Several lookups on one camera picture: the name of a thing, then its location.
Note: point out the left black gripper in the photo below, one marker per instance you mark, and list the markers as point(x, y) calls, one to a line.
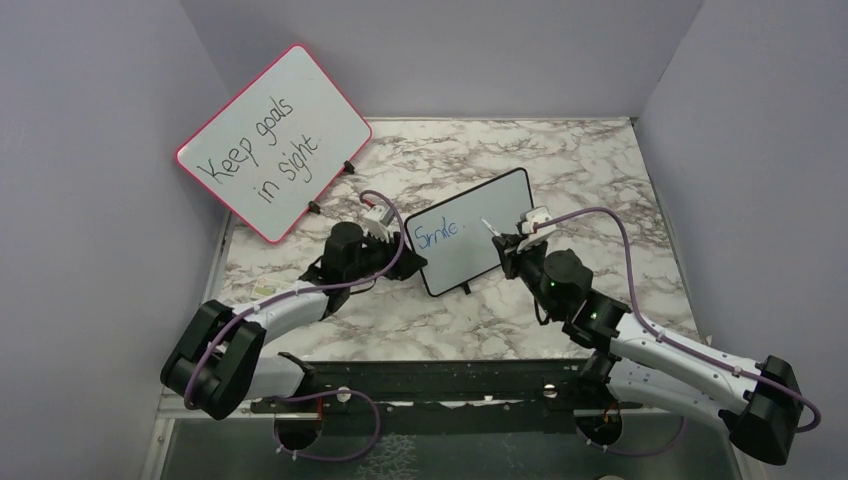
point(407, 263)

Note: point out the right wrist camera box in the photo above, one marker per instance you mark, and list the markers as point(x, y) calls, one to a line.
point(534, 229)

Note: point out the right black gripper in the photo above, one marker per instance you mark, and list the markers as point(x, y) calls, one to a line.
point(509, 261)

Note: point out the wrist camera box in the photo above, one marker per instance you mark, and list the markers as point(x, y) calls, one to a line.
point(534, 229)
point(377, 221)

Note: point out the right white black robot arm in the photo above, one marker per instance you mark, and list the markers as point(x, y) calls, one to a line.
point(755, 402)

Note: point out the pink framed whiteboard with writing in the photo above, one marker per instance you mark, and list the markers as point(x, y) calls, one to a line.
point(277, 145)

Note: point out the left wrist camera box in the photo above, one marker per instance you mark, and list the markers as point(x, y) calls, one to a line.
point(377, 221)

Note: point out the small white red box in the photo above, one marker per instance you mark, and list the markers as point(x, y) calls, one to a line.
point(267, 286)

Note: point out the black aluminium mounting rail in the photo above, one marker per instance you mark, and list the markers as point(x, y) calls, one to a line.
point(459, 397)

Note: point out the black framed whiteboard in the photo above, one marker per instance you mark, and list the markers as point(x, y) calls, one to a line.
point(452, 238)

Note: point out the white marker pen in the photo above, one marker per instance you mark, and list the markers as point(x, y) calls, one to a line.
point(494, 232)

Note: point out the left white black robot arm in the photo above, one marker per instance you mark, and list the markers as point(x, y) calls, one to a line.
point(216, 363)

